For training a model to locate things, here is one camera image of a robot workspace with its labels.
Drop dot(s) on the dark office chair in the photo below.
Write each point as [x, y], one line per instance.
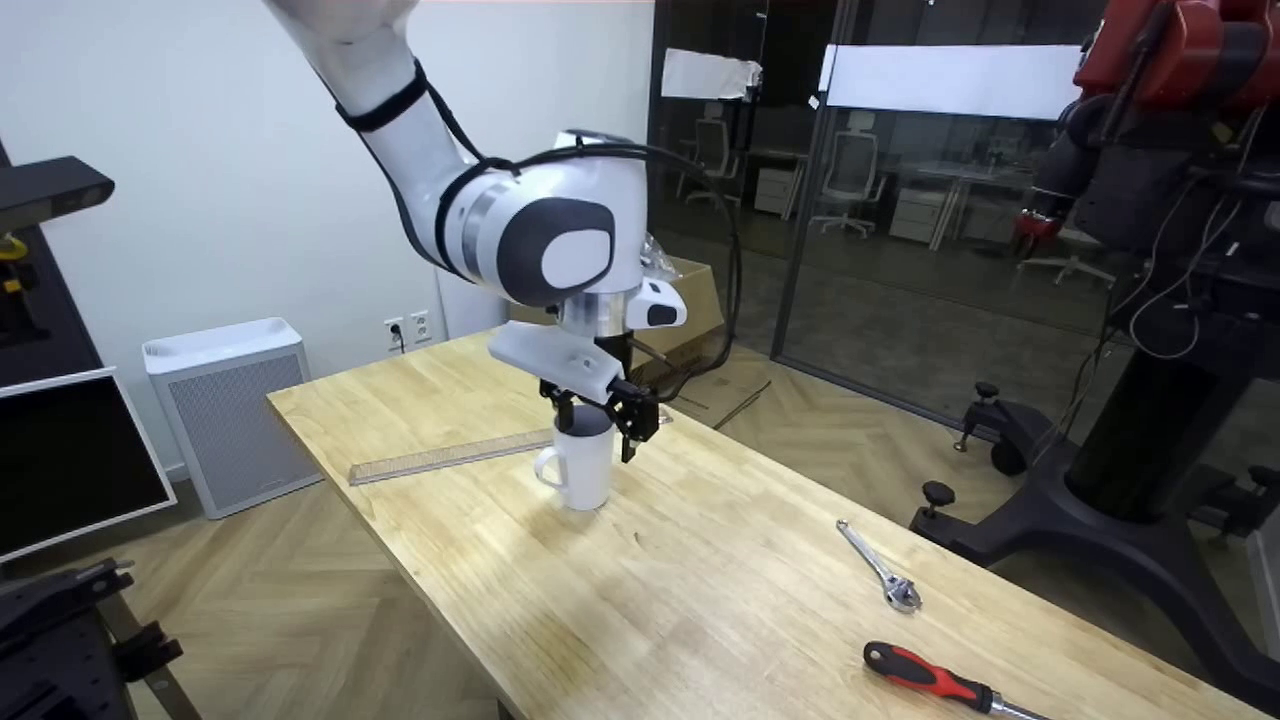
[711, 153]

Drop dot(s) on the black equipment rack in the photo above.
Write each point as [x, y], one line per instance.
[46, 187]

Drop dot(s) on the white drawer cabinet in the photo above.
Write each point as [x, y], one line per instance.
[922, 217]

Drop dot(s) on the white paper sign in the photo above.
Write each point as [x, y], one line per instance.
[704, 72]

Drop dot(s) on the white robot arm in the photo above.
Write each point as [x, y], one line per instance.
[401, 123]

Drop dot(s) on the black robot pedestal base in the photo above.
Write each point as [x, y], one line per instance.
[1146, 440]

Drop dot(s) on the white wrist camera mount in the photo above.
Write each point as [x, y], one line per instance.
[546, 355]

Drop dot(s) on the white wall outlet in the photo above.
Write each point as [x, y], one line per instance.
[410, 329]

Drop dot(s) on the brown cardboard box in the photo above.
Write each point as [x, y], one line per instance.
[693, 312]

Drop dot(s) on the red white office chair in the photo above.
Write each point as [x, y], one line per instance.
[1057, 247]

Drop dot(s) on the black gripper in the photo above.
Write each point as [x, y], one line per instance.
[618, 366]

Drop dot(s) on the white ceramic mug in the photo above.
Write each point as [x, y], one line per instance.
[584, 473]

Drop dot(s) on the bright white board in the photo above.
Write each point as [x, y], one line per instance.
[946, 82]

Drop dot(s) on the black flat screen monitor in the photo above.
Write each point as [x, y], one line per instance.
[66, 463]

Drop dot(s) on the black glass partition frame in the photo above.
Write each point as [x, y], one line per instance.
[812, 202]

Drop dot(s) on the black camera stand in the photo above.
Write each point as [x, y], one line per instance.
[55, 641]

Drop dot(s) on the red baxter robot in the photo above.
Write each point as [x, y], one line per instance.
[1174, 55]

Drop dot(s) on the long wooden ruler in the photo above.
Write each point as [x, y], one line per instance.
[442, 458]

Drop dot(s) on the silver metal wrench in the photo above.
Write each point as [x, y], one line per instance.
[873, 563]

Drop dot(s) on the flat cardboard sheet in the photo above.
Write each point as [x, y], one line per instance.
[724, 388]

